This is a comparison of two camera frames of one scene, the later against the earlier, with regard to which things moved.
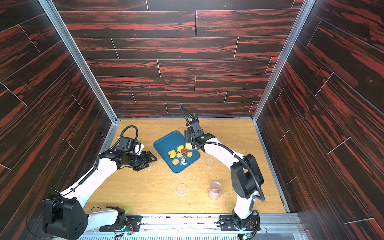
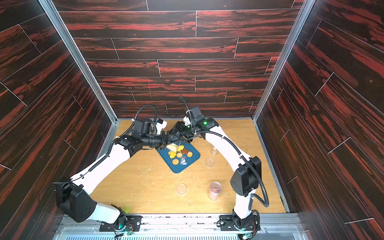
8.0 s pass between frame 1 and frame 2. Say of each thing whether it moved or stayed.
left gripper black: moved
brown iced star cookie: stayed
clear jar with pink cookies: stayed
